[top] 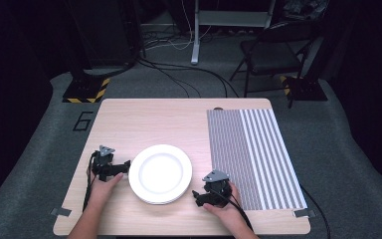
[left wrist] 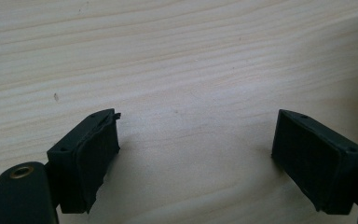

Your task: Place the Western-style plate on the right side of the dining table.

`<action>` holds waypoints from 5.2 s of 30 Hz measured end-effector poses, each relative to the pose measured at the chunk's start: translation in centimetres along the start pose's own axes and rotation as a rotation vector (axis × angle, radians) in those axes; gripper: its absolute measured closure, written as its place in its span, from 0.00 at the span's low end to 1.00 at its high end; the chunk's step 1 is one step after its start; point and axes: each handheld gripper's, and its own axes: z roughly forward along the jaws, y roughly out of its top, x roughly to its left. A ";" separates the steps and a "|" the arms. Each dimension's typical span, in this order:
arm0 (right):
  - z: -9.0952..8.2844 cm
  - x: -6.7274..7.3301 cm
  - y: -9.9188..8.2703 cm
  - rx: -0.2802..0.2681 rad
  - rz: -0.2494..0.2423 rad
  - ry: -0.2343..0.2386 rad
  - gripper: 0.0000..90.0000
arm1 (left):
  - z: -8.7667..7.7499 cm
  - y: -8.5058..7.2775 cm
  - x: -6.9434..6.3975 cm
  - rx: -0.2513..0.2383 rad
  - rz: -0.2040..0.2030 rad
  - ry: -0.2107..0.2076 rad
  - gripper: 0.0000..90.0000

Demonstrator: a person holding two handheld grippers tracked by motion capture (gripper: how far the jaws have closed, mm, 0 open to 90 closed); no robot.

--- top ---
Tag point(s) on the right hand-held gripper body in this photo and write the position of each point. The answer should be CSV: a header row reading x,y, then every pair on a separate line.
x,y
219,189

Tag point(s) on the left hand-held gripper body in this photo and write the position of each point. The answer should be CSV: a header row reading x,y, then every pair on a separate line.
x,y
102,164

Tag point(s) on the person's right hand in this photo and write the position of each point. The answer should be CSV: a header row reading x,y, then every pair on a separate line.
x,y
230,214

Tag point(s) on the person's left hand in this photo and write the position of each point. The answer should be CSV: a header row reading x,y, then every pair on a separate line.
x,y
99,192

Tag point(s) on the grey striped placemat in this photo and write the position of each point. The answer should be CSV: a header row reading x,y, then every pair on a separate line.
x,y
255,156

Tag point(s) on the hazard-striped black stand base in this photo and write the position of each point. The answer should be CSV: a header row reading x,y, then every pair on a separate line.
x,y
306,89
83,91

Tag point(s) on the small brown table grommet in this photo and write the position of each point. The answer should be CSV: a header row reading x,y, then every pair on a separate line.
x,y
218,108

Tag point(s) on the black cabinet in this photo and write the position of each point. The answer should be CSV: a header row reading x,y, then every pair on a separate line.
x,y
109,33

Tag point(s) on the white metal stand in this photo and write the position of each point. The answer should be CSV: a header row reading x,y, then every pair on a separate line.
x,y
195,46

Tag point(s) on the black folding chair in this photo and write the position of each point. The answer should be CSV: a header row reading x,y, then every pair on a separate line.
x,y
268,53

